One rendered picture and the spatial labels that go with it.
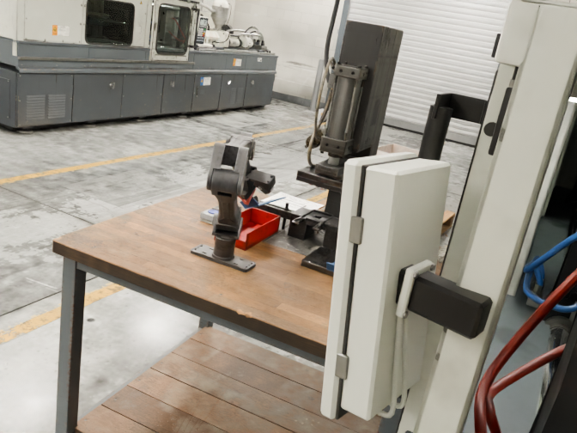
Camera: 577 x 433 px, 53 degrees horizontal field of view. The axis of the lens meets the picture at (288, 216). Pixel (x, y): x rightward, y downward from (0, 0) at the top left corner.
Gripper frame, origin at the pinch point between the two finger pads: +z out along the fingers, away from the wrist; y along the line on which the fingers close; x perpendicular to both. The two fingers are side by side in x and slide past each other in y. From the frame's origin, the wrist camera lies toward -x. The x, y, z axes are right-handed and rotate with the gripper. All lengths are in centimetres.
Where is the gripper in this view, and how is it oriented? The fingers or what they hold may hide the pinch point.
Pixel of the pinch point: (246, 202)
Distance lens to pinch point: 191.3
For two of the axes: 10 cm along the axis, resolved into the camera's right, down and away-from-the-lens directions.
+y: 4.3, -6.8, 5.9
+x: -9.0, -2.9, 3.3
